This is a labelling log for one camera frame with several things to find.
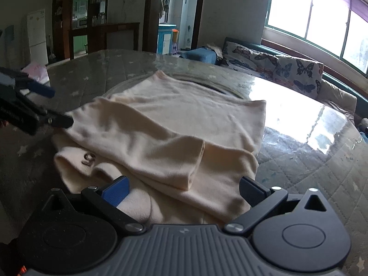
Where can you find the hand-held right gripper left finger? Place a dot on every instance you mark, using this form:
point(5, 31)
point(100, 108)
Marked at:
point(116, 191)

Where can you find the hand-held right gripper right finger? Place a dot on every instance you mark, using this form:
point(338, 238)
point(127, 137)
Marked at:
point(250, 191)

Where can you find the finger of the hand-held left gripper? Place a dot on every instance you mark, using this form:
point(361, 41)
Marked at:
point(43, 89)
point(61, 121)

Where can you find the cream knit top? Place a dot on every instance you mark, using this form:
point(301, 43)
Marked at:
point(172, 115)

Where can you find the white refrigerator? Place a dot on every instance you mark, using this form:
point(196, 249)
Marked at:
point(37, 37)

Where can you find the dark wooden shelf cabinet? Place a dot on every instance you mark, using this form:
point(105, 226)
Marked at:
point(61, 20)

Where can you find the dark wooden console table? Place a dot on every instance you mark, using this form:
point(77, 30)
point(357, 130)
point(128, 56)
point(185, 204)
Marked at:
point(115, 26)

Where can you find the round black induction cooker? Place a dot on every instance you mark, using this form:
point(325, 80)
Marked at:
point(218, 87)

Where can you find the square butterfly-print cushion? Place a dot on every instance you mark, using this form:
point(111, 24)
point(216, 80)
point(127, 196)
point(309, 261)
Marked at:
point(299, 72)

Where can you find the beige cushion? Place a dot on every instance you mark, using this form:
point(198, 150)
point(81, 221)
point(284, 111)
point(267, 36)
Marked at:
point(336, 95)

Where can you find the blue bathroom cabinet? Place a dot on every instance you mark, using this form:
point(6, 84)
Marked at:
point(165, 40)

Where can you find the long butterfly-print cushion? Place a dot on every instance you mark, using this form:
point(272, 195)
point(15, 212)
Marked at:
point(244, 54)

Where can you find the orange plastic bin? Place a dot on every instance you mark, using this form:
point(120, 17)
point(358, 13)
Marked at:
point(175, 36)

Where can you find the blue sofa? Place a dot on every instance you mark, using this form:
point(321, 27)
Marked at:
point(198, 54)

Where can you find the beige folded towel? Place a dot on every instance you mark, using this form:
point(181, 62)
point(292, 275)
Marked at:
point(214, 49)

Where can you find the hanging towel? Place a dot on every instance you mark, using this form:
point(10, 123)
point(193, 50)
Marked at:
point(164, 5)

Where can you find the green-framed window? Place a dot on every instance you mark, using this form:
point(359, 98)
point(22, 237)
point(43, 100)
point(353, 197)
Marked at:
point(290, 3)

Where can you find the purple roller blind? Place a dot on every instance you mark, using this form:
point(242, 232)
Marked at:
point(356, 4)

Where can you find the dark wooden door frame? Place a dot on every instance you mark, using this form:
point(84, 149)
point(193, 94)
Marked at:
point(151, 20)

